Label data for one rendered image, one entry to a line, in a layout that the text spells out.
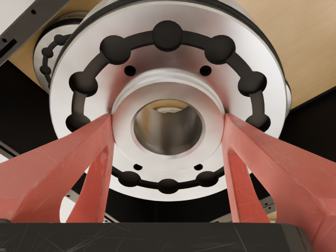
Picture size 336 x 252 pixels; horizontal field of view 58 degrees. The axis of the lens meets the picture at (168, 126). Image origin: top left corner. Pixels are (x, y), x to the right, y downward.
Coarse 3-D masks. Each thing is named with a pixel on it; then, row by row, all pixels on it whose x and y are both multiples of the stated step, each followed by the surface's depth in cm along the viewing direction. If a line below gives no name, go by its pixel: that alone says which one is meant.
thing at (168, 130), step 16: (144, 112) 15; (160, 112) 16; (176, 112) 16; (192, 112) 15; (144, 128) 14; (160, 128) 15; (176, 128) 15; (192, 128) 14; (160, 144) 14; (176, 144) 14
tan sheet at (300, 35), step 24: (72, 0) 30; (96, 0) 30; (240, 0) 30; (264, 0) 30; (288, 0) 30; (312, 0) 30; (48, 24) 31; (264, 24) 32; (288, 24) 32; (312, 24) 32; (24, 48) 33; (288, 48) 33; (312, 48) 33; (24, 72) 35; (288, 72) 35; (312, 72) 35; (312, 96) 37
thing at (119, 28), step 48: (144, 0) 11; (192, 0) 11; (96, 48) 11; (144, 48) 11; (192, 48) 11; (240, 48) 11; (96, 96) 12; (240, 96) 12; (144, 192) 16; (192, 192) 16
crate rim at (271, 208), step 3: (270, 204) 34; (273, 204) 34; (264, 207) 34; (267, 207) 34; (270, 207) 35; (273, 207) 34; (264, 210) 35; (267, 210) 35; (270, 210) 35; (273, 210) 35; (267, 213) 35
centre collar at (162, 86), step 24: (168, 72) 12; (120, 96) 12; (144, 96) 12; (168, 96) 12; (192, 96) 12; (216, 96) 12; (120, 120) 12; (216, 120) 12; (120, 144) 13; (144, 144) 14; (192, 144) 13; (216, 144) 13; (168, 168) 14
